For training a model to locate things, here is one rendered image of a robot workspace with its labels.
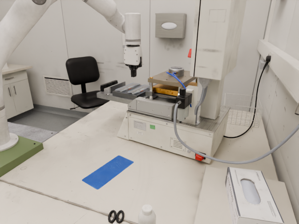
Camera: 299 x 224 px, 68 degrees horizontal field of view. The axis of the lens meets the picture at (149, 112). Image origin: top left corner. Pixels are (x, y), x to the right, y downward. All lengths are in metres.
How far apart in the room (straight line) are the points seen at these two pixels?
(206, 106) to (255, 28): 1.57
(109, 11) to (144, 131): 0.61
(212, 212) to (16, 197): 0.71
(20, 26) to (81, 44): 2.09
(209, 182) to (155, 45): 2.02
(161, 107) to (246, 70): 1.66
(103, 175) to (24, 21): 0.72
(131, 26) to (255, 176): 0.88
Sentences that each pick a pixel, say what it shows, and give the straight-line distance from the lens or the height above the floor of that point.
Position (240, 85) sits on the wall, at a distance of 2.61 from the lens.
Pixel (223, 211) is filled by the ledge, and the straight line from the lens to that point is 0.82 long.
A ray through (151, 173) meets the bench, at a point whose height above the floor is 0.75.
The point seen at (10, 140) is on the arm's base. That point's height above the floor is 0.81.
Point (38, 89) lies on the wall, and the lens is 3.89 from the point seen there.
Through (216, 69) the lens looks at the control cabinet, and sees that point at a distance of 0.91.
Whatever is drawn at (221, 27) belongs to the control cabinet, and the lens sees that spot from 0.90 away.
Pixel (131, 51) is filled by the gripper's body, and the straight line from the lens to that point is 1.23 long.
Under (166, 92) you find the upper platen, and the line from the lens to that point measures 1.08.
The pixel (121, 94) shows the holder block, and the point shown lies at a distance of 1.24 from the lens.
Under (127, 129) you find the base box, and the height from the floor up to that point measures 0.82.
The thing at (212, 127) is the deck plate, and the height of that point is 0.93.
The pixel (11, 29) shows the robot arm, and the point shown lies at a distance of 1.11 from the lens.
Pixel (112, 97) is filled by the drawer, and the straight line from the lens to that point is 1.27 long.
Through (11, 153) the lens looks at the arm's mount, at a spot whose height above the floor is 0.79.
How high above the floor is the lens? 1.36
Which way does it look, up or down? 22 degrees down
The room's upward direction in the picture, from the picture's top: 1 degrees clockwise
